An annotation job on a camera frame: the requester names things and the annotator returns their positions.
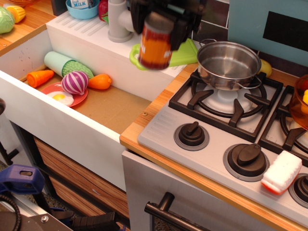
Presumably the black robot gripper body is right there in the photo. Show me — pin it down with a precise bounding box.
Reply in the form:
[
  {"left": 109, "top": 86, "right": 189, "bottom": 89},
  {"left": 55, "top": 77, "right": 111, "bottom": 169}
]
[{"left": 130, "top": 0, "right": 207, "bottom": 51}]

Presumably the orange brown toy soup can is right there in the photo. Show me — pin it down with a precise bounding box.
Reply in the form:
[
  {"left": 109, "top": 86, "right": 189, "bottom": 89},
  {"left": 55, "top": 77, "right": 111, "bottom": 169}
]
[{"left": 138, "top": 12, "right": 174, "bottom": 70}]

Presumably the stainless steel pot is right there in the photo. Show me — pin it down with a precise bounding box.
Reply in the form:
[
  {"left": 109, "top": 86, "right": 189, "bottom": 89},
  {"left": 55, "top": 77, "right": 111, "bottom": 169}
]
[{"left": 197, "top": 39, "right": 262, "bottom": 91}]

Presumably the orange transparent pot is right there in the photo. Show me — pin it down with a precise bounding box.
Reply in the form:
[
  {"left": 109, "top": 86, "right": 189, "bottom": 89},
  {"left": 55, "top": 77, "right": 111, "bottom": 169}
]
[{"left": 289, "top": 75, "right": 308, "bottom": 130}]

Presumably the green plastic cutting board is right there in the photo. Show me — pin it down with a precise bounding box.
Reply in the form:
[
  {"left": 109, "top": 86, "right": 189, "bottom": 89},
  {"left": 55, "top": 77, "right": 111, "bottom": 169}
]
[{"left": 129, "top": 38, "right": 198, "bottom": 70}]

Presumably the grey toy faucet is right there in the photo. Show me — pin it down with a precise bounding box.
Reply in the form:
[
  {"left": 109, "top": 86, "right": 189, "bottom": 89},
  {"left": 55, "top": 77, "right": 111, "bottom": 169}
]
[{"left": 108, "top": 0, "right": 134, "bottom": 43}]

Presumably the red toy pepper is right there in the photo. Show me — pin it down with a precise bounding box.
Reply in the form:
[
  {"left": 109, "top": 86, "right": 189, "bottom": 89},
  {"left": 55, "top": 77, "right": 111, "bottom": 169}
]
[{"left": 98, "top": 0, "right": 109, "bottom": 23}]

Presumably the yellow toy lemon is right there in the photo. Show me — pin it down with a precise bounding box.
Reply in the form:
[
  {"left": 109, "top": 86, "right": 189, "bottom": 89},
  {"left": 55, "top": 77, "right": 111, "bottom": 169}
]
[{"left": 258, "top": 59, "right": 272, "bottom": 77}]

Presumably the blue bowl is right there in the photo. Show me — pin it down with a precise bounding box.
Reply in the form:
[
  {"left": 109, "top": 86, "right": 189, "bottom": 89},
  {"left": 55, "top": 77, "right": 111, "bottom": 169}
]
[{"left": 65, "top": 0, "right": 100, "bottom": 20}]

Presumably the toy milk carton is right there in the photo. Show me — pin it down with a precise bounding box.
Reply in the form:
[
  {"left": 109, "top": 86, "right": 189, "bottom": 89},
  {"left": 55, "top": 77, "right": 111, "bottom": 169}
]
[{"left": 70, "top": 0, "right": 94, "bottom": 10}]

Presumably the orange toy carrot right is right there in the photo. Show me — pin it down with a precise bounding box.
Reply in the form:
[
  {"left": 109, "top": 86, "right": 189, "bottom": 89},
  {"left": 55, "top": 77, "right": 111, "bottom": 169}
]
[{"left": 88, "top": 74, "right": 112, "bottom": 90}]

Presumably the orange toy carrot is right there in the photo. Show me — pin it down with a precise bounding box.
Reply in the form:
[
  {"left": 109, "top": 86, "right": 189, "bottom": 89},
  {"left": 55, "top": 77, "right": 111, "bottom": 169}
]
[
  {"left": 88, "top": 74, "right": 112, "bottom": 90},
  {"left": 26, "top": 70, "right": 54, "bottom": 88}
]

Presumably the black left stove grate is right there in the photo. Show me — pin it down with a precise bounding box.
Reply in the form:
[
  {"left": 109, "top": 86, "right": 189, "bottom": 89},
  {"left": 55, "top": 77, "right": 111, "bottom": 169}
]
[{"left": 168, "top": 71, "right": 283, "bottom": 142}]

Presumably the black stove grate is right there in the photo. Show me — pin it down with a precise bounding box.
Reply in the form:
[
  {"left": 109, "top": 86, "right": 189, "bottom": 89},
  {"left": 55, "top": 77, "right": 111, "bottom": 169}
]
[
  {"left": 258, "top": 86, "right": 308, "bottom": 166},
  {"left": 168, "top": 71, "right": 283, "bottom": 142}
]

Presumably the black left stove knob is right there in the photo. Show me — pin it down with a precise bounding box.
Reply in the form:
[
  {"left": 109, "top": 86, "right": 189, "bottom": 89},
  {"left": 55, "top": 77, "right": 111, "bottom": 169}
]
[{"left": 174, "top": 121, "right": 210, "bottom": 151}]

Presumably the black stove knob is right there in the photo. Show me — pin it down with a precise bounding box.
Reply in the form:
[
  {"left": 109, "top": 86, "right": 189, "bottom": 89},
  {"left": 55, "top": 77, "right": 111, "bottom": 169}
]
[
  {"left": 223, "top": 143, "right": 270, "bottom": 182},
  {"left": 174, "top": 121, "right": 210, "bottom": 151},
  {"left": 288, "top": 173, "right": 308, "bottom": 208}
]

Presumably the green toy corn cob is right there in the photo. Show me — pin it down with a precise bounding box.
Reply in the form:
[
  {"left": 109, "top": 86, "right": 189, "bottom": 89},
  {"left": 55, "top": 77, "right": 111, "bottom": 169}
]
[{"left": 62, "top": 60, "right": 94, "bottom": 78}]

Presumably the purple white toy onion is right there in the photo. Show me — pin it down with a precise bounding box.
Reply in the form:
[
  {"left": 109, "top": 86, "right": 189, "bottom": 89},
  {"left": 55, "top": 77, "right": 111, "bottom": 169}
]
[{"left": 61, "top": 71, "right": 89, "bottom": 95}]

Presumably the grey toy stove top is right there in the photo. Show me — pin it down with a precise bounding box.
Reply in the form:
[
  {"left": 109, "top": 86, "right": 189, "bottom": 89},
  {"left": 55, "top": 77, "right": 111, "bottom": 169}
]
[{"left": 138, "top": 86, "right": 308, "bottom": 226}]

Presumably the white toy sink basin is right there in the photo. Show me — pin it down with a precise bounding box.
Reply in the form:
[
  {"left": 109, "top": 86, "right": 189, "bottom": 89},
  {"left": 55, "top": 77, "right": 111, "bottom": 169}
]
[{"left": 0, "top": 13, "right": 183, "bottom": 190}]

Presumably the mint green cup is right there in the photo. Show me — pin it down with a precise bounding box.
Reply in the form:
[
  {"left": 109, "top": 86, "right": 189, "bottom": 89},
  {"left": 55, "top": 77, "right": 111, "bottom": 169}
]
[{"left": 44, "top": 51, "right": 73, "bottom": 77}]

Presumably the toy fried egg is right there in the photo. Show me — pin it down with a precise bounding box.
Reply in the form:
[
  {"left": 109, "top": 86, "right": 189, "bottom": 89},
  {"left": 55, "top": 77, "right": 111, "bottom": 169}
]
[{"left": 47, "top": 91, "right": 74, "bottom": 106}]

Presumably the red toy plate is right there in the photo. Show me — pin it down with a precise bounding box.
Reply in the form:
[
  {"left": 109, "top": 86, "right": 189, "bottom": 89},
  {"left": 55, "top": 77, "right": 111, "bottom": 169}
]
[{"left": 41, "top": 82, "right": 88, "bottom": 107}]

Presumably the black middle stove knob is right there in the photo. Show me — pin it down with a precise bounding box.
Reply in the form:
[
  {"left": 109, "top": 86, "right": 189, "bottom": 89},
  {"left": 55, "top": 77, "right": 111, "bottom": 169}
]
[{"left": 223, "top": 143, "right": 270, "bottom": 182}]

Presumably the orange toy carrot left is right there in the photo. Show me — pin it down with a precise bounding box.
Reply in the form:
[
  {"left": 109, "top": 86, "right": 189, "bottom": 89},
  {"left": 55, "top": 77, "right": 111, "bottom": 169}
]
[{"left": 26, "top": 70, "right": 54, "bottom": 88}]

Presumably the yellow toy corn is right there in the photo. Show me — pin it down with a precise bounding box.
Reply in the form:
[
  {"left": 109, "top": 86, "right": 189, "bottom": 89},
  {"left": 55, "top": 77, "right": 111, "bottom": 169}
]
[{"left": 7, "top": 5, "right": 26, "bottom": 23}]

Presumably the black right stove grate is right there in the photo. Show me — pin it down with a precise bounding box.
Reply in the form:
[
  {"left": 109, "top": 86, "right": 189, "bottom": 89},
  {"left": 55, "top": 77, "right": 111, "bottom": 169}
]
[{"left": 258, "top": 86, "right": 308, "bottom": 166}]

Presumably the green toy cabbage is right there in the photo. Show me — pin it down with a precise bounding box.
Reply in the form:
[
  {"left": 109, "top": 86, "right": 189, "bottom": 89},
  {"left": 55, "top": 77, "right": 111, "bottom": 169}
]
[{"left": 0, "top": 7, "right": 15, "bottom": 34}]

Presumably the white red toy sushi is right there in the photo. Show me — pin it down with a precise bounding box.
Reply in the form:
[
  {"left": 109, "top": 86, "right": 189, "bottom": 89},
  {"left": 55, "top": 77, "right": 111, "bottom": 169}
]
[{"left": 261, "top": 151, "right": 302, "bottom": 195}]

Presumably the black right stove knob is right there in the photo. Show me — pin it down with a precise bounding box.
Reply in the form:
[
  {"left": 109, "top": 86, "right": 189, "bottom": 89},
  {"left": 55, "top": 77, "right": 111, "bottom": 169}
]
[{"left": 288, "top": 173, "right": 308, "bottom": 208}]

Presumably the blue clamp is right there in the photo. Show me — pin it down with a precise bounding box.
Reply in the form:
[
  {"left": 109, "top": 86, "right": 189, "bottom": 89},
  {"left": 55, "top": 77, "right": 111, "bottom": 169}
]
[{"left": 0, "top": 164, "right": 45, "bottom": 194}]

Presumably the black oven door handle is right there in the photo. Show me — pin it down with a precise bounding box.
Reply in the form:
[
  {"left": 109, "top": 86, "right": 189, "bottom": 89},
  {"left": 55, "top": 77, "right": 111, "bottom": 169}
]
[{"left": 144, "top": 192, "right": 207, "bottom": 231}]

